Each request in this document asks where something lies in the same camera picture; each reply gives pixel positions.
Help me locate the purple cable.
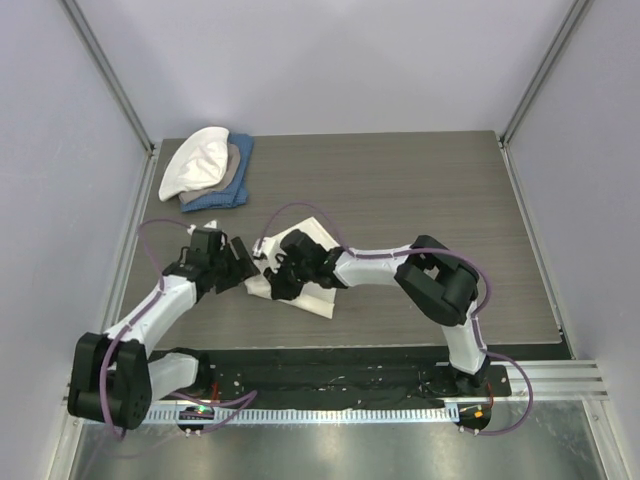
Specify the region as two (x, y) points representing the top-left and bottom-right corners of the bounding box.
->
(102, 219), (259, 441)
(257, 202), (535, 435)

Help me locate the white cloth napkin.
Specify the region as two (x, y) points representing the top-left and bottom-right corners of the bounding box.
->
(244, 217), (338, 319)

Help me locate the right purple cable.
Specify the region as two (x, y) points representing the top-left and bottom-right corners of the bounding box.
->
(257, 202), (535, 435)

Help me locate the right aluminium frame post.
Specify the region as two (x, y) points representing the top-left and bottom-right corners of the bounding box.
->
(499, 0), (593, 148)

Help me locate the white slotted cable duct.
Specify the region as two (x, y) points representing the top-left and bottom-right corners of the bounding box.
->
(143, 403), (459, 426)

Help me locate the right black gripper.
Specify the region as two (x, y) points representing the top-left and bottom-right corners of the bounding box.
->
(264, 255), (313, 302)

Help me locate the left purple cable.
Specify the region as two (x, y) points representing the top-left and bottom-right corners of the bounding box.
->
(102, 219), (259, 441)

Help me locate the aluminium frame post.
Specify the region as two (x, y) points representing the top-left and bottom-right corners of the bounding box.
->
(499, 0), (593, 148)
(59, 0), (154, 154)

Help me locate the white folded cloth on pile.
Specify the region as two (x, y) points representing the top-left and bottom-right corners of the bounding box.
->
(158, 127), (230, 202)

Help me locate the blue checkered cloth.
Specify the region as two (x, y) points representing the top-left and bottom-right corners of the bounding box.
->
(180, 133), (254, 213)

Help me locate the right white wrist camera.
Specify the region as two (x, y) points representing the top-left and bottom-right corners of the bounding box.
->
(252, 237), (282, 266)

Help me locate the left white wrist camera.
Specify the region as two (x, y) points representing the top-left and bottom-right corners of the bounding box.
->
(187, 220), (219, 235)

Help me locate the left aluminium frame post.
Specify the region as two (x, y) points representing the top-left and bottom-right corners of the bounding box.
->
(59, 0), (154, 154)

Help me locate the grey cloth in pile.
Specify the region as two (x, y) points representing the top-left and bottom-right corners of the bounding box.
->
(179, 143), (241, 204)

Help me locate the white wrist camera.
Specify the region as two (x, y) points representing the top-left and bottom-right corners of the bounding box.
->
(252, 237), (282, 266)
(187, 220), (219, 235)

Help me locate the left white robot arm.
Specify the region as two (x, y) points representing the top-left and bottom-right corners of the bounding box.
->
(67, 226), (259, 430)

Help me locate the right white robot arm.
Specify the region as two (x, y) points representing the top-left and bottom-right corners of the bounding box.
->
(263, 229), (491, 395)

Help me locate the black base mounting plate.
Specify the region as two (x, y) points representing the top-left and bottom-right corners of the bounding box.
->
(191, 346), (512, 410)

